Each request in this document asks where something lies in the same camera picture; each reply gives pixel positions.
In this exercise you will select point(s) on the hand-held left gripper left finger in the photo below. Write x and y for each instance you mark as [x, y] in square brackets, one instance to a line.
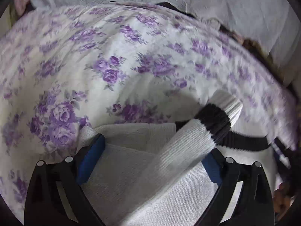
[90, 160]

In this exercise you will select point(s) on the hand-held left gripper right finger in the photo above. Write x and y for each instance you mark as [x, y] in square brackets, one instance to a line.
[211, 169]

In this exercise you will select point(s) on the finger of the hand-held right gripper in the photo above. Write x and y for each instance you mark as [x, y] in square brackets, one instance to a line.
[282, 154]

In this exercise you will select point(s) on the white v-neck sweater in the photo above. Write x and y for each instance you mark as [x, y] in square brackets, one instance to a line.
[141, 169]

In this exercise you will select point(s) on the dark clothes under lace cloth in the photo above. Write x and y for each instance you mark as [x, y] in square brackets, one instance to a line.
[254, 47]

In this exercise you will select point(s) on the orange folded garment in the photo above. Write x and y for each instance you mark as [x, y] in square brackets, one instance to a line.
[283, 200]

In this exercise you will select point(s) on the purple floral bed sheet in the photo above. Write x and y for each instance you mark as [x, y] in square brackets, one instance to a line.
[94, 51]

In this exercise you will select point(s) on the white lace cover cloth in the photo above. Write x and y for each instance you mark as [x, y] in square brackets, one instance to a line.
[235, 4]

